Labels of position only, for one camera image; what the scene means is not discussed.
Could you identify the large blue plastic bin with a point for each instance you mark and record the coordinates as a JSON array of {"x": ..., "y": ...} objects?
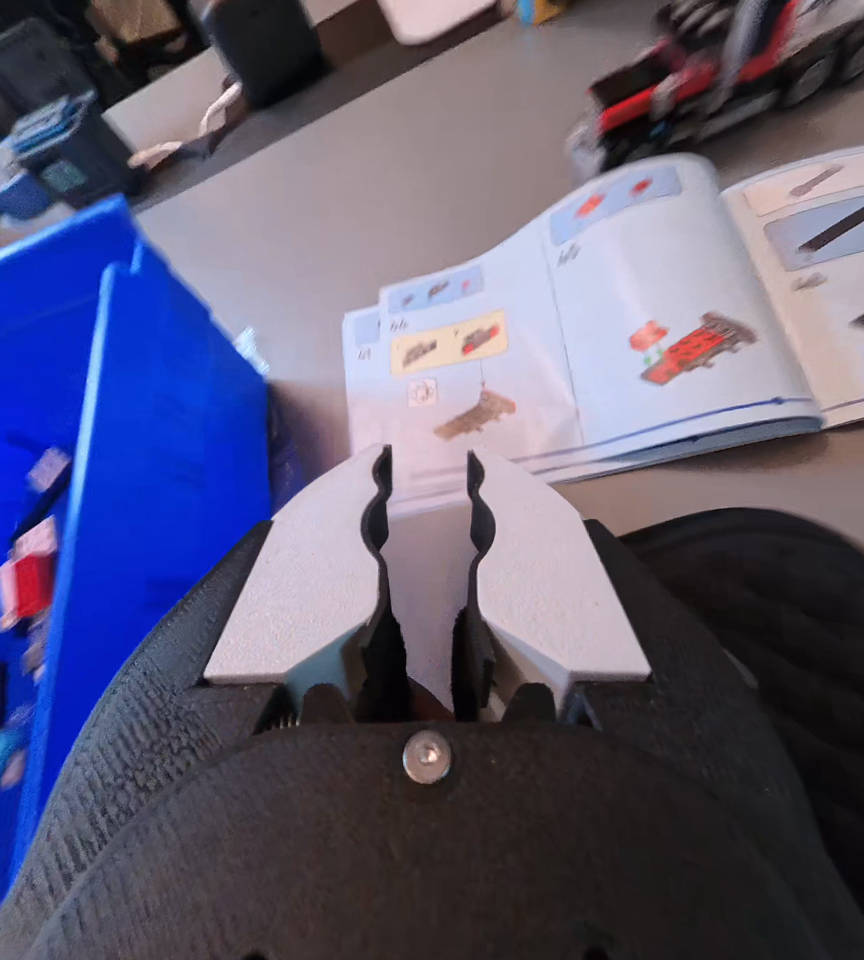
[{"x": 162, "y": 450}]

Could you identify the black box device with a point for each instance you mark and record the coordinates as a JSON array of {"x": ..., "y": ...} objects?
[{"x": 267, "y": 45}]

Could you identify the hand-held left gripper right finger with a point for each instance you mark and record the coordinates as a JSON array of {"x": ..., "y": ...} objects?
[{"x": 559, "y": 600}]

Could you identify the pile of loose lego pieces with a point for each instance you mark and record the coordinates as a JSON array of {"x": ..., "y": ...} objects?
[{"x": 20, "y": 585}]

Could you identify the red black lego vehicle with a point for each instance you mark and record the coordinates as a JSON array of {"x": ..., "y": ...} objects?
[{"x": 732, "y": 68}]

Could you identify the open lego instruction booklet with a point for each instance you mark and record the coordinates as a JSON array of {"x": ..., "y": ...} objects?
[{"x": 672, "y": 285}]

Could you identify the black quilted pad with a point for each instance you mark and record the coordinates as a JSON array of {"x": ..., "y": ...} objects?
[{"x": 807, "y": 645}]

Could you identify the black battery charger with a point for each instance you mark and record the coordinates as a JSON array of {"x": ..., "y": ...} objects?
[{"x": 65, "y": 150}]

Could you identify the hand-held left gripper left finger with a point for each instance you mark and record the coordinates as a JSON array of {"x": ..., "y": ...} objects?
[{"x": 297, "y": 600}]

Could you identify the clear plastic bag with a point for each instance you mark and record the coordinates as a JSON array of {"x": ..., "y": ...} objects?
[{"x": 252, "y": 353}]

